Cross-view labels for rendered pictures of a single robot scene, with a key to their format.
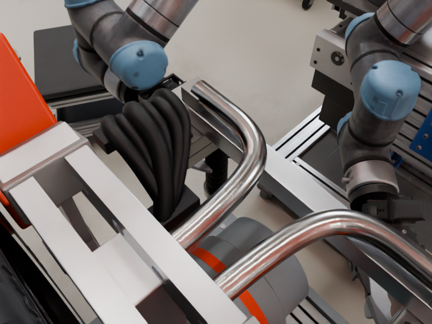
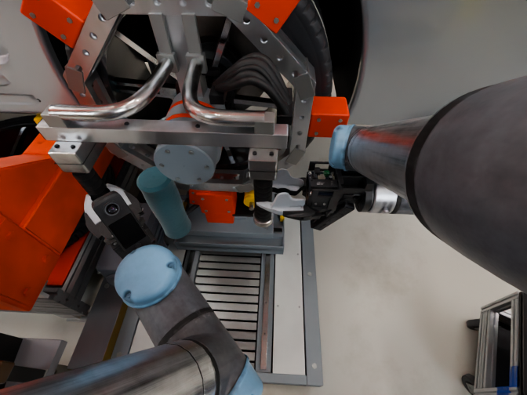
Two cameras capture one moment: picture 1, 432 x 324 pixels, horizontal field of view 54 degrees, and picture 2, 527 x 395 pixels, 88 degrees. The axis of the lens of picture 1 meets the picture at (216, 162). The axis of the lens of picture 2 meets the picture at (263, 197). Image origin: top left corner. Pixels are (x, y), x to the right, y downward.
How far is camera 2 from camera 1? 0.68 m
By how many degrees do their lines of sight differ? 68
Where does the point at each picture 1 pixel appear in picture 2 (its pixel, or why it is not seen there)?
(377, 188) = not seen: hidden behind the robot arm
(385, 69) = (158, 269)
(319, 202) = (148, 124)
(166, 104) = (248, 70)
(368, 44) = (204, 330)
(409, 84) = (125, 266)
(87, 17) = not seen: hidden behind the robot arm
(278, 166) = (183, 125)
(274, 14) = not seen: outside the picture
